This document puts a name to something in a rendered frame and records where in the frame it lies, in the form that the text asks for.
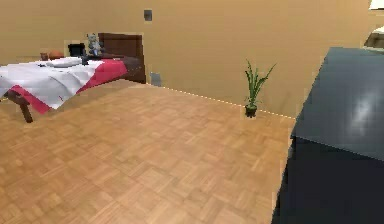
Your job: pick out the small brown cup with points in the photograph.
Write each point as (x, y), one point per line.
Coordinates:
(44, 56)

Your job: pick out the dark grey cabinet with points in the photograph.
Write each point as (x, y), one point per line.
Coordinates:
(343, 140)

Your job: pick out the small black object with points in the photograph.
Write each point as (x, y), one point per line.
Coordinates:
(84, 60)

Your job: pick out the grey teddy bear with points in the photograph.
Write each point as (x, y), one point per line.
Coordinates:
(94, 44)

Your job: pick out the grey wall switch plate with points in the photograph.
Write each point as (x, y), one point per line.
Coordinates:
(148, 15)

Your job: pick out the orange ball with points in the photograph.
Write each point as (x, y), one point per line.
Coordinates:
(56, 54)

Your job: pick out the white pillow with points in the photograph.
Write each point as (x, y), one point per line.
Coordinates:
(65, 62)

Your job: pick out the green potted house plant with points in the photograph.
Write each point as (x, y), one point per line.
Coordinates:
(253, 87)

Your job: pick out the grey wall outlet plate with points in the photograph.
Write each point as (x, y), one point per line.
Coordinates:
(155, 79)

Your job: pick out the brown bed with red-white bedding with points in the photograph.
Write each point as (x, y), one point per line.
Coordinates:
(60, 80)

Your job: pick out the black box-shaped object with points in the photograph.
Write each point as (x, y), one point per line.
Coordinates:
(77, 49)

